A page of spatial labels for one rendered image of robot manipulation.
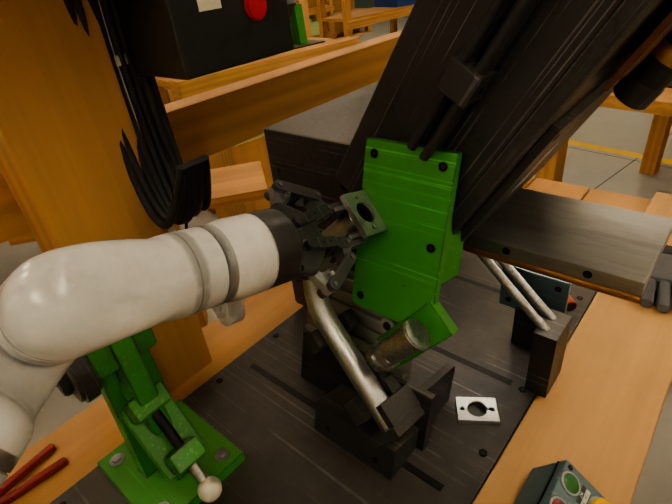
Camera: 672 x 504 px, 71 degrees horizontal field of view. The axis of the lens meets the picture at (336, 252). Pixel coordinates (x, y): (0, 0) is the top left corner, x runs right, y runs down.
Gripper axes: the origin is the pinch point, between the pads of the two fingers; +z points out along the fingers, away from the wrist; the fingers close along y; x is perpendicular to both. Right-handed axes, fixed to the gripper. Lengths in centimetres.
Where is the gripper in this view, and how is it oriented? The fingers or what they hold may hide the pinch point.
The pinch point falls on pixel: (346, 225)
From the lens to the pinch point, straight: 54.4
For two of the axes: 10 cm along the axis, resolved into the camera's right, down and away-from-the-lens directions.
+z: 6.5, -2.3, 7.3
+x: -5.9, 4.5, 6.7
